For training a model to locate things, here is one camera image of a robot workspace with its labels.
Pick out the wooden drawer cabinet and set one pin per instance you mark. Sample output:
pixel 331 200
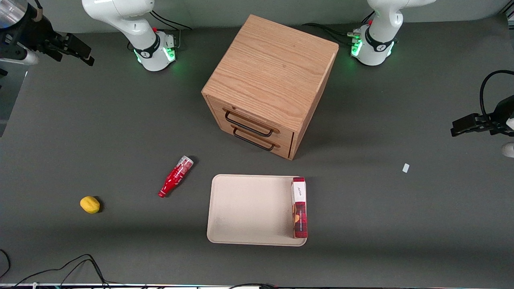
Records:
pixel 277 68

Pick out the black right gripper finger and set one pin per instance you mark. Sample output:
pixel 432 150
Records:
pixel 78 44
pixel 87 60

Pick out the yellow lemon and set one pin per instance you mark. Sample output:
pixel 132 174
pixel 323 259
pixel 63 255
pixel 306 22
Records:
pixel 89 204

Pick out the red cookie box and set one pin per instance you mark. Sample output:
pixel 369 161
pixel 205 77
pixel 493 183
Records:
pixel 300 208

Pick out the beige plastic tray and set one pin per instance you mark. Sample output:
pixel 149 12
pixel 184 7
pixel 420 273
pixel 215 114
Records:
pixel 249 208

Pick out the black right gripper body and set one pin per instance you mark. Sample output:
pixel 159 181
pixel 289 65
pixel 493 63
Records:
pixel 29 33

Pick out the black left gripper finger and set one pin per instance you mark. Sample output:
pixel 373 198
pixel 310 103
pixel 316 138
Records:
pixel 470 118
pixel 468 130

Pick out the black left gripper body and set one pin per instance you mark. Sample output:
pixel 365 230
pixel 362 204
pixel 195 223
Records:
pixel 499 115

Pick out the red coke bottle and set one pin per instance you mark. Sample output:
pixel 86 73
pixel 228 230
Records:
pixel 174 177

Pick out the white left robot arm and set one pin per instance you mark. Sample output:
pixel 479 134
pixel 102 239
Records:
pixel 377 44

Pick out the small white paper tag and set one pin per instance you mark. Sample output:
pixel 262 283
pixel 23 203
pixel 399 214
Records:
pixel 405 167

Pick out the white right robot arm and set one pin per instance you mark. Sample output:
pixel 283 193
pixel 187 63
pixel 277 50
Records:
pixel 140 36

